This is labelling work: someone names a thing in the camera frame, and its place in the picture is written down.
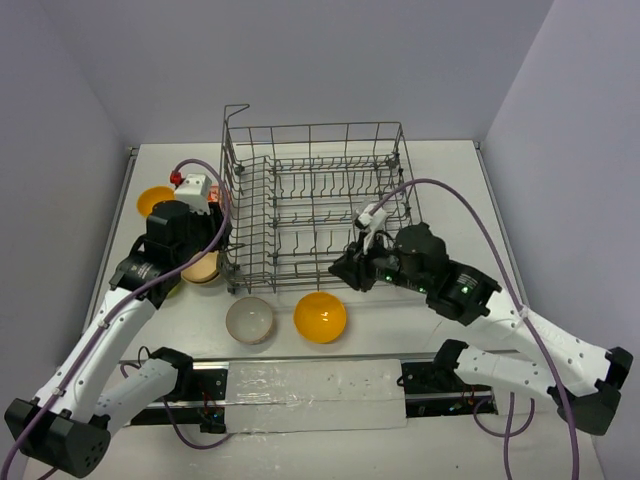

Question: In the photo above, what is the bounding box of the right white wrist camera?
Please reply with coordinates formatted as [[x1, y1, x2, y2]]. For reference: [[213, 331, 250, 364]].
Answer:
[[352, 201, 388, 254]]

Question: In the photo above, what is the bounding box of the clear plastic tape sheet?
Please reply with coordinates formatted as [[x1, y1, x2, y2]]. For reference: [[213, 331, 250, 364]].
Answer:
[[225, 359, 407, 434]]

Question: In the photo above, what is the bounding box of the grey wire dish rack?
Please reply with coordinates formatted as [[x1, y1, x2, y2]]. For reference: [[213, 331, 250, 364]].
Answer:
[[219, 104, 413, 294]]

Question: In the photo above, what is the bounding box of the large orange plastic bowl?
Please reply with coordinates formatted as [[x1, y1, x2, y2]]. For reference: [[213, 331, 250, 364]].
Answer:
[[293, 291, 348, 344]]

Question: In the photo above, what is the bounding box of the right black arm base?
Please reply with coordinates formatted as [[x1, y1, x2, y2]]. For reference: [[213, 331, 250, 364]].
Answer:
[[396, 357, 498, 419]]

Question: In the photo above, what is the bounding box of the tan ceramic bowl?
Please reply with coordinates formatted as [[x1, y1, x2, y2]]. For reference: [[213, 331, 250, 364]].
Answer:
[[181, 251, 219, 285]]

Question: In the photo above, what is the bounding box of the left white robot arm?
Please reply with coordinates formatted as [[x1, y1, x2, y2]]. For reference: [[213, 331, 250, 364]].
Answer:
[[1, 200, 232, 478]]

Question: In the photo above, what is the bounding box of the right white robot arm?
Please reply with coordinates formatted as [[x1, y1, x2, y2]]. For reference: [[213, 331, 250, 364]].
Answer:
[[328, 223, 633, 436]]

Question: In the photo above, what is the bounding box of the red patterned white bowl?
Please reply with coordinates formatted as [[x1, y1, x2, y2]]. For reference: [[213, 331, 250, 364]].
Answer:
[[208, 185, 231, 210]]

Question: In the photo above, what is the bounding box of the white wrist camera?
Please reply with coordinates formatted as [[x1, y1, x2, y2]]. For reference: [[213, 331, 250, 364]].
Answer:
[[174, 173, 212, 215], [352, 201, 388, 254]]

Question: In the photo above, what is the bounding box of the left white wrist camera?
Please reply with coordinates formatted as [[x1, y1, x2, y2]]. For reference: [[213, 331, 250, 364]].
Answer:
[[174, 173, 212, 215]]

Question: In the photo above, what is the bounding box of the small orange plastic bowl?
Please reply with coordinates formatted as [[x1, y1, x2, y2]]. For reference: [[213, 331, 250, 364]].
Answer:
[[136, 186, 175, 218]]

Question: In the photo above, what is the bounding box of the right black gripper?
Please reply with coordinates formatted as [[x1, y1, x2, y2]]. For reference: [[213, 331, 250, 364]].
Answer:
[[327, 229, 429, 293]]

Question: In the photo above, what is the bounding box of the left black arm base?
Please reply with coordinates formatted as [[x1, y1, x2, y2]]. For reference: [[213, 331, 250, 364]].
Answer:
[[120, 362, 228, 434]]

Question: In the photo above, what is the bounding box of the white striped ceramic bowl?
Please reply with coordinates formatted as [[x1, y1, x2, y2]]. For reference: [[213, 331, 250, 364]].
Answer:
[[225, 297, 275, 345]]

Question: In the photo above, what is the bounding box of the lime green plastic bowl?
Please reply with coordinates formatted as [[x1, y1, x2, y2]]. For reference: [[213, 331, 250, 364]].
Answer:
[[166, 281, 182, 299]]

